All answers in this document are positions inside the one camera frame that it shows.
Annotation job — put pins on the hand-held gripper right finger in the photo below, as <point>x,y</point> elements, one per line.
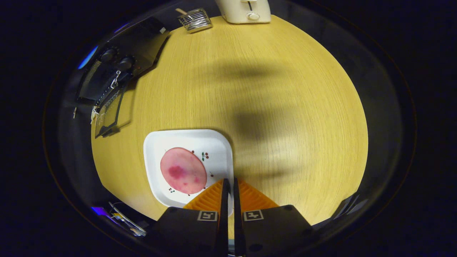
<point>238,221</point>

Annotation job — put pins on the wooden utensil stick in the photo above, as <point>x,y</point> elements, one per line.
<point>181,11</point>

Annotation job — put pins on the white pop-up toaster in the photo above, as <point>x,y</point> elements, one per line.
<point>242,10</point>

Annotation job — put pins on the black toaster oven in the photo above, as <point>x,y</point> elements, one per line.
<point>142,43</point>

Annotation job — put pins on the white square plate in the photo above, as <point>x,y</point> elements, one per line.
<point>192,139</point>

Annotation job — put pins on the silver cloth clip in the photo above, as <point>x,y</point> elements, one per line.
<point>74,112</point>

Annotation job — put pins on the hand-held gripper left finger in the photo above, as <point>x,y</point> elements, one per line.
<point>223,221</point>

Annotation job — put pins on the pink ham slice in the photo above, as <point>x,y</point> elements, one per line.
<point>184,171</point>

